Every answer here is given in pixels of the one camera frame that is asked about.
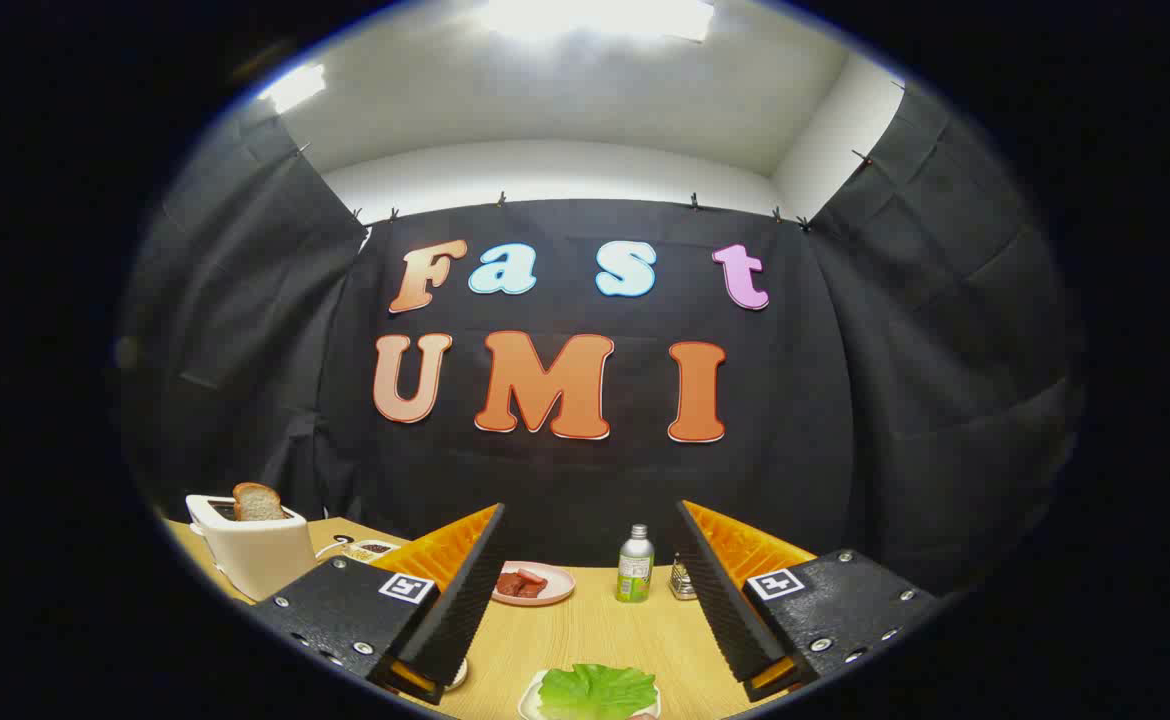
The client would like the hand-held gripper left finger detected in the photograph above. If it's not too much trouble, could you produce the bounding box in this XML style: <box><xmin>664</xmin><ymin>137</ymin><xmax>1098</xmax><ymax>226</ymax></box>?
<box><xmin>250</xmin><ymin>503</ymin><xmax>507</xmax><ymax>706</ymax></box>

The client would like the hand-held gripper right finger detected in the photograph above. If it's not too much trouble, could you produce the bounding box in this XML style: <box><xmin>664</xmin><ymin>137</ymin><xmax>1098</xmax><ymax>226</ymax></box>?
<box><xmin>674</xmin><ymin>500</ymin><xmax>938</xmax><ymax>703</ymax></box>

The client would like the green lettuce leaf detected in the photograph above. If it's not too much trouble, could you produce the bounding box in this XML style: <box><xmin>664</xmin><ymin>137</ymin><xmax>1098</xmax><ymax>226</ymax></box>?
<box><xmin>538</xmin><ymin>663</ymin><xmax>658</xmax><ymax>720</ymax></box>

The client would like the toasted bread slice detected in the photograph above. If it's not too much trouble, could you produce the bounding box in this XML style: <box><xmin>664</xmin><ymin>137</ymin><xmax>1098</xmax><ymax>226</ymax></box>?
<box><xmin>233</xmin><ymin>482</ymin><xmax>288</xmax><ymax>523</ymax></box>

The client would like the green label metal bottle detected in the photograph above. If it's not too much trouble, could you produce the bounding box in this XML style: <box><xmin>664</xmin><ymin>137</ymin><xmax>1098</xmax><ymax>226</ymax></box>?
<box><xmin>616</xmin><ymin>524</ymin><xmax>656</xmax><ymax>604</ymax></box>

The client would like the pink round plate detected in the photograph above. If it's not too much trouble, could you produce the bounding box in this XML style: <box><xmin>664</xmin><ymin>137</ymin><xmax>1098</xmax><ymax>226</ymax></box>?
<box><xmin>490</xmin><ymin>561</ymin><xmax>577</xmax><ymax>608</ymax></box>

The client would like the white squarish plate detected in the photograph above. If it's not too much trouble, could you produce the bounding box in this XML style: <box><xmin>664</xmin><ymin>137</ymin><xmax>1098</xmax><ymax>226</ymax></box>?
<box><xmin>518</xmin><ymin>668</ymin><xmax>662</xmax><ymax>720</ymax></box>

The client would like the black backdrop cloth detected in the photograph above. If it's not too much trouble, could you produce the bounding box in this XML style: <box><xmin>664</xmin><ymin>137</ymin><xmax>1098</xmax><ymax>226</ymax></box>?
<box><xmin>117</xmin><ymin>82</ymin><xmax>1086</xmax><ymax>601</ymax></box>

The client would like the white toaster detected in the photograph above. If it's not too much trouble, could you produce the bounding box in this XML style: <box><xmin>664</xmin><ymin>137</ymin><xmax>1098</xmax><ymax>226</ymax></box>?
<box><xmin>185</xmin><ymin>492</ymin><xmax>318</xmax><ymax>602</ymax></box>

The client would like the small ceiling light panel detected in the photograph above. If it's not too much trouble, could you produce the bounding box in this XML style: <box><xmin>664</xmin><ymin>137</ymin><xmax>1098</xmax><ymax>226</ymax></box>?
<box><xmin>260</xmin><ymin>62</ymin><xmax>328</xmax><ymax>113</ymax></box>

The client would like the large ceiling light panel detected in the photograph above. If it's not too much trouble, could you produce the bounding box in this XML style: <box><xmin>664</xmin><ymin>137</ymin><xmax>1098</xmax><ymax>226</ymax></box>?
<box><xmin>475</xmin><ymin>0</ymin><xmax>716</xmax><ymax>43</ymax></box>

